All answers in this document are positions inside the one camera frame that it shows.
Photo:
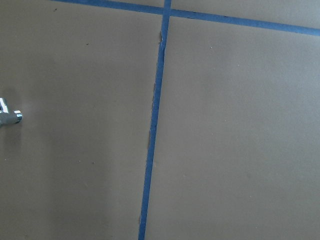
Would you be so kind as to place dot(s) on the chrome pipe fitting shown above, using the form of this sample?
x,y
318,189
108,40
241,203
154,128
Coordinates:
x,y
7,116

